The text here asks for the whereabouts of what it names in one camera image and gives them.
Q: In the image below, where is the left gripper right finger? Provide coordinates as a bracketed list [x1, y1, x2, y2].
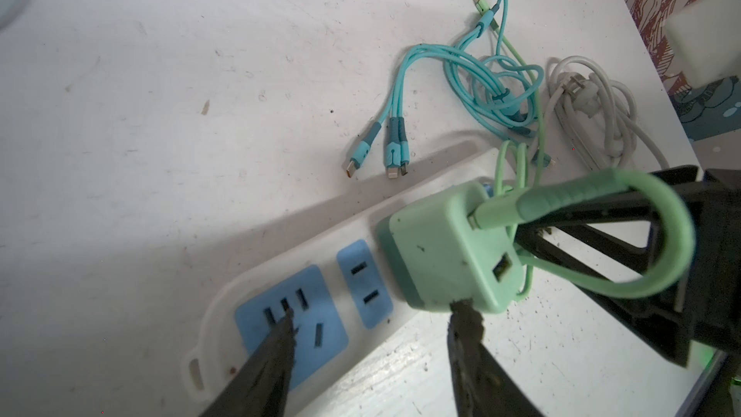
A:
[447, 299, 541, 416]

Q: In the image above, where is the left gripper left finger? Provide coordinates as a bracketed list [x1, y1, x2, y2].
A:
[201, 309, 296, 417]

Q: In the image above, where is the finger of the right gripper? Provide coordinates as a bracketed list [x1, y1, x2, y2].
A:
[515, 165, 724, 366]

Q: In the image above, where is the white power strip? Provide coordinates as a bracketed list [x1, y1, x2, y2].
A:
[181, 149, 498, 416]

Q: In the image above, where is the light green charger adapter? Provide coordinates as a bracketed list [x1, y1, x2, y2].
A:
[376, 181, 532, 314]

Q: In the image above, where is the green teal cable tangle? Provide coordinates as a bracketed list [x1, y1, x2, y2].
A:
[344, 0, 697, 302]

